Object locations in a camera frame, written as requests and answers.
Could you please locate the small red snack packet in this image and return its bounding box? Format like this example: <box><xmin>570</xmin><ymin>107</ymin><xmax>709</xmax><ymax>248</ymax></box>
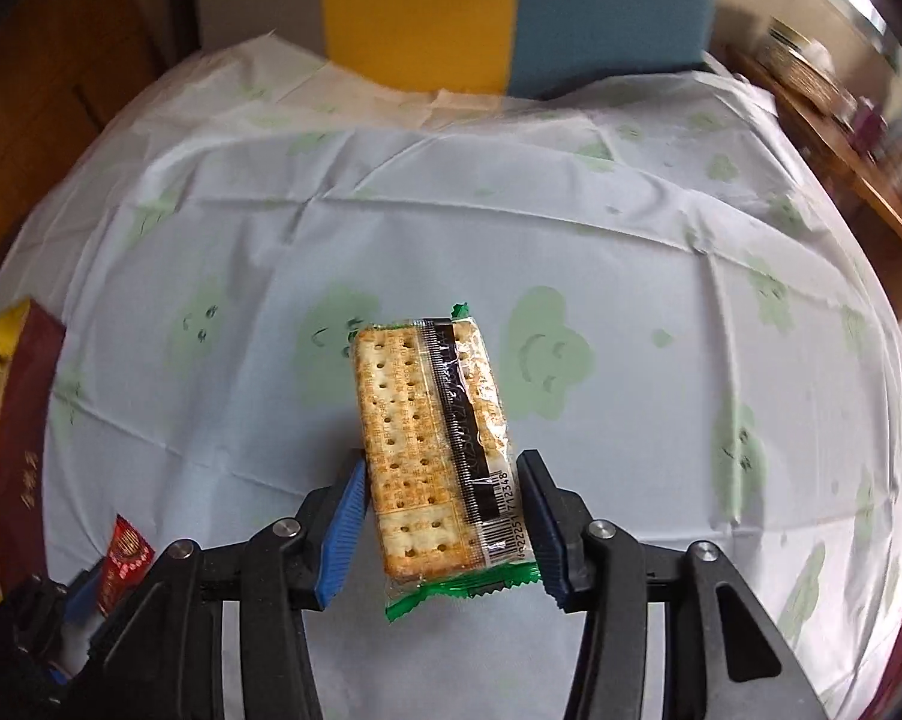
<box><xmin>95</xmin><ymin>514</ymin><xmax>156</xmax><ymax>612</ymax></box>

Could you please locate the dark red gift box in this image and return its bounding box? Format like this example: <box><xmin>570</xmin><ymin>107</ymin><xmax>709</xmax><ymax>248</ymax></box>
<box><xmin>0</xmin><ymin>298</ymin><xmax>70</xmax><ymax>620</ymax></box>

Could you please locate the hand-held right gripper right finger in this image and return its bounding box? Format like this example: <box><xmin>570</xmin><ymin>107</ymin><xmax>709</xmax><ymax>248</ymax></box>
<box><xmin>515</xmin><ymin>450</ymin><xmax>827</xmax><ymax>720</ymax></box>

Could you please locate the yellow blue grey headboard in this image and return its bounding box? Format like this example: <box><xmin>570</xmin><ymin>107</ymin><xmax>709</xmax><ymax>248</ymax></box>
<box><xmin>196</xmin><ymin>0</ymin><xmax>718</xmax><ymax>98</ymax></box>

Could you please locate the small purple box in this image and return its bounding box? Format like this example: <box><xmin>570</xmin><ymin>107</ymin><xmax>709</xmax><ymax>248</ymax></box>
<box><xmin>852</xmin><ymin>101</ymin><xmax>887</xmax><ymax>152</ymax></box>

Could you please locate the green-ended cracker packet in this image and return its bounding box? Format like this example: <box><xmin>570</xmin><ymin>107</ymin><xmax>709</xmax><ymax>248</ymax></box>
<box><xmin>348</xmin><ymin>302</ymin><xmax>546</xmax><ymax>623</ymax></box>

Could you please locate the wooden side desk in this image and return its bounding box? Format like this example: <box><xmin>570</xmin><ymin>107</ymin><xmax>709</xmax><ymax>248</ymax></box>
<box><xmin>724</xmin><ymin>41</ymin><xmax>902</xmax><ymax>256</ymax></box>

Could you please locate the woven tissue box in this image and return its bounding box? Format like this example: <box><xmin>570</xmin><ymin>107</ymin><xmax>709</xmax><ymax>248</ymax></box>
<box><xmin>754</xmin><ymin>15</ymin><xmax>842</xmax><ymax>95</ymax></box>

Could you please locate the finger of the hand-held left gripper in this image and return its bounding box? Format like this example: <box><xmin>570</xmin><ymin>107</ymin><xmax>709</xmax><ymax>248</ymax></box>
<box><xmin>65</xmin><ymin>568</ymin><xmax>107</xmax><ymax>620</ymax></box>

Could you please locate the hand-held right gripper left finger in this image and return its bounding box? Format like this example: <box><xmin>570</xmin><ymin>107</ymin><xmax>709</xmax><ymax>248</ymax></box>
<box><xmin>83</xmin><ymin>457</ymin><xmax>369</xmax><ymax>720</ymax></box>

